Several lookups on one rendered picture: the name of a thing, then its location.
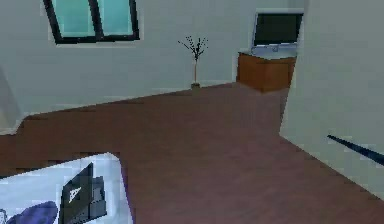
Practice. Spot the thin bare-branched house plant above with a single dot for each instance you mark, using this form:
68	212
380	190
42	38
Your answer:
196	53

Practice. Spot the brown wooden cabinet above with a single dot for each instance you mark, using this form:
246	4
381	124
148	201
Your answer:
263	71

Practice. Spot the black framed window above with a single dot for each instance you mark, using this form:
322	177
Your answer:
95	20

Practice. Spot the black open laptop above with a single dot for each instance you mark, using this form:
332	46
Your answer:
80	196

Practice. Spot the white bed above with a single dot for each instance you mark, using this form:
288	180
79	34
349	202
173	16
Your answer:
30	186

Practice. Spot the purple cloth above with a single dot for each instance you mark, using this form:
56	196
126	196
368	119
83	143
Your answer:
36	213

